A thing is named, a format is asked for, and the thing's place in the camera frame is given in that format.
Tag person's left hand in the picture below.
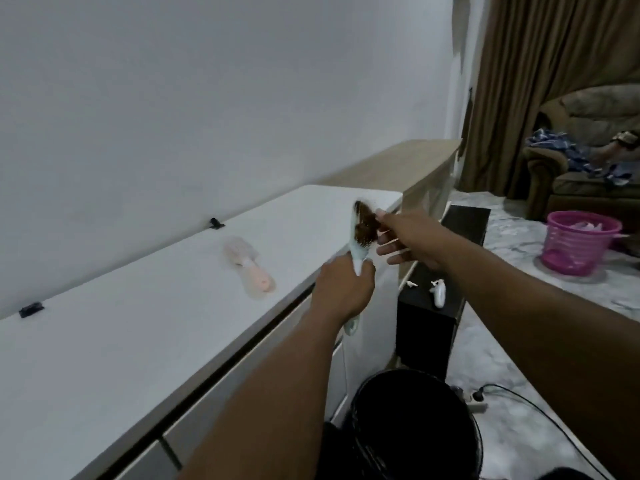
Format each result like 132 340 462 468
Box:
309 252 377 326

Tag person's right hand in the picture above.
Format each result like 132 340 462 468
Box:
375 209 462 271

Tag clump of brown hair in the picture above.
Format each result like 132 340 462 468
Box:
354 201 383 243

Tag light blue hairbrush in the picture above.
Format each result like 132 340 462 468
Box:
344 200 382 337

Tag person's left forearm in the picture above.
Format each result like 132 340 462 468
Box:
177 311 352 480

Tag person's right forearm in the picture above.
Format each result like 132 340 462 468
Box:
440 231 640 480

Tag light wooden cabinet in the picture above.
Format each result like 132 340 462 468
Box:
317 139 462 221

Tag black square stool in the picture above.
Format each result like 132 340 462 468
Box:
395 205 492 381

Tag pink hairbrush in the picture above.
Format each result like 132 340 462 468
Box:
223 236 277 298

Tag black waste bin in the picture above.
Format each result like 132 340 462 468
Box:
347 368 485 480

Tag white power strip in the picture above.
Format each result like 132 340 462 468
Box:
452 386 489 413

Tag pink plastic laundry basket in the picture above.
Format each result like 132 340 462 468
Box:
539 210 624 277

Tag blue patterned cloth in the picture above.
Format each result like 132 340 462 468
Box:
527 128 634 187

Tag white drawer cabinet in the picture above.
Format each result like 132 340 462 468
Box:
0 184 405 480

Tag brown curtain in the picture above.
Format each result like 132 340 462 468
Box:
458 0 640 198

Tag brown sofa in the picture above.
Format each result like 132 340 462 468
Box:
522 83 640 221

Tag black power cable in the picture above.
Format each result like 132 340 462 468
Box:
473 383 614 480

